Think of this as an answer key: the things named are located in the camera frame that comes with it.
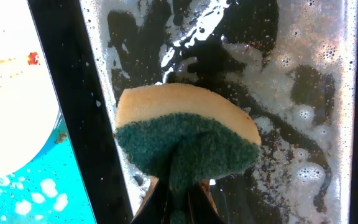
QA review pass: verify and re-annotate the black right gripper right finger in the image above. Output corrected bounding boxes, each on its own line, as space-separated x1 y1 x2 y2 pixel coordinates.
186 180 224 224

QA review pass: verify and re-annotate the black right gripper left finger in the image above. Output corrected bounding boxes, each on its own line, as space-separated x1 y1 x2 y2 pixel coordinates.
131 177 170 224

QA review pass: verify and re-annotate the yellow green scrubbing sponge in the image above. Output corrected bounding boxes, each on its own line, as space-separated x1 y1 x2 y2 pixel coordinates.
115 82 262 195

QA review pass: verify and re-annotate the teal plastic tray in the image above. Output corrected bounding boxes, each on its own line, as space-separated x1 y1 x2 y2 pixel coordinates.
0 119 96 224

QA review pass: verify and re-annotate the black soapy water tray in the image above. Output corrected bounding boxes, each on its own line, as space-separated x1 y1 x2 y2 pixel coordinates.
29 0 358 223

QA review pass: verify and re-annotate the white plate right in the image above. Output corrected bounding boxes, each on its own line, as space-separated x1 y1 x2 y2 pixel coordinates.
0 0 60 177

